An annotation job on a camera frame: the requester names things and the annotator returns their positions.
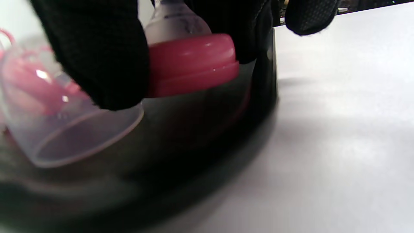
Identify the person's right hand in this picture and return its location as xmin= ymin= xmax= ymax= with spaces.
xmin=29 ymin=0 xmax=342 ymax=111

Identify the pink collar with nipple straw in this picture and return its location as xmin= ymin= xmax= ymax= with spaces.
xmin=0 ymin=28 xmax=84 ymax=114
xmin=143 ymin=0 xmax=240 ymax=98

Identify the clear dome bottle cap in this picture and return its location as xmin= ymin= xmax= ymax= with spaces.
xmin=0 ymin=32 xmax=145 ymax=169

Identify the black plastic tray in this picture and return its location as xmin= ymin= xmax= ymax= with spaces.
xmin=0 ymin=28 xmax=279 ymax=233

